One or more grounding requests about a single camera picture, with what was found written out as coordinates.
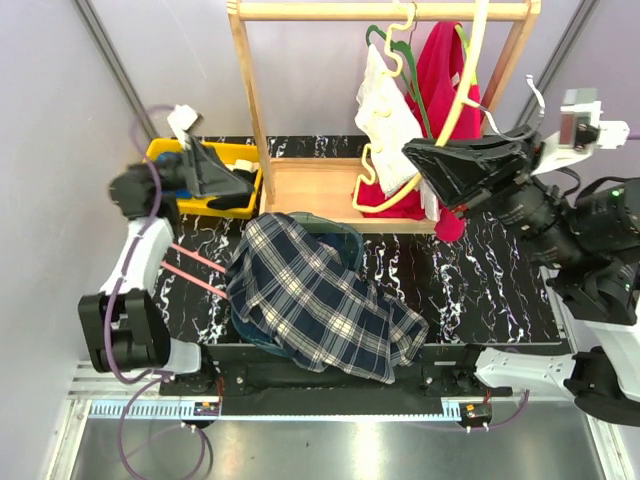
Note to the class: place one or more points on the white garment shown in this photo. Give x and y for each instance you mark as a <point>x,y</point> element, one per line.
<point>384,116</point>

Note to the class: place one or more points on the red shirt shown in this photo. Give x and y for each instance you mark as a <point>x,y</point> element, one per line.
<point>439,69</point>

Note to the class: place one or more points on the blue denim skirt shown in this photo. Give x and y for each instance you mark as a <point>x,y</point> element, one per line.
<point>347,247</point>

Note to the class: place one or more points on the cream plastic hanger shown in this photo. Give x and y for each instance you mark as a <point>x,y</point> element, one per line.
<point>461,97</point>

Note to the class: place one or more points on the yellow plastic tray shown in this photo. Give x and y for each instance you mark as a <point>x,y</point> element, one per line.
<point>161,149</point>

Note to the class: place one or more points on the navy plaid skirt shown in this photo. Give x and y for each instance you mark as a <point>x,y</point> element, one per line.
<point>292,295</point>

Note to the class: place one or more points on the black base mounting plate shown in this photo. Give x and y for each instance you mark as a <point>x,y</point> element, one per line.
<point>253,382</point>

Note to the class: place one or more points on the lime green hanger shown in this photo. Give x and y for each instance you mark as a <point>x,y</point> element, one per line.
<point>465,42</point>

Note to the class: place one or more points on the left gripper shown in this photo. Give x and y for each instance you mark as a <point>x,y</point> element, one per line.
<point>208,175</point>

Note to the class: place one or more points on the pink plastic hanger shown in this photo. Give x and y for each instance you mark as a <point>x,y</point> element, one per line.
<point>194,275</point>

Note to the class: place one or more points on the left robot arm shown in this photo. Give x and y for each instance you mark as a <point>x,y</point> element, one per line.
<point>125,333</point>

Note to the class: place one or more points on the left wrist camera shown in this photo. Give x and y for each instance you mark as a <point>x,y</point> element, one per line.
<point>181,119</point>

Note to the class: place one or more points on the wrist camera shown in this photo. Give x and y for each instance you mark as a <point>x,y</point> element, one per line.
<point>581,132</point>
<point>181,119</point>

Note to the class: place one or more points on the black and white sock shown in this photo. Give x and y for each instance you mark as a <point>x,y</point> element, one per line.
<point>235,187</point>

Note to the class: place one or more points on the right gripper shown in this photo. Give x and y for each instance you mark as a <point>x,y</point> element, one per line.
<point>468,171</point>

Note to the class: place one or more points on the teal transparent basin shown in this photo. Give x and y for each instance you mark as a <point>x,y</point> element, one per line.
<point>248,332</point>

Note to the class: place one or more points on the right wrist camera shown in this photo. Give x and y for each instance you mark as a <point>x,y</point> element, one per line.
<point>581,132</point>

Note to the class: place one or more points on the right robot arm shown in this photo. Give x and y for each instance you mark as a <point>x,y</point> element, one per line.
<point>591,245</point>

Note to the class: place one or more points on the wooden clothes rack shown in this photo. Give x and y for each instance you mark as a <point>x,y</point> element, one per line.
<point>324,187</point>

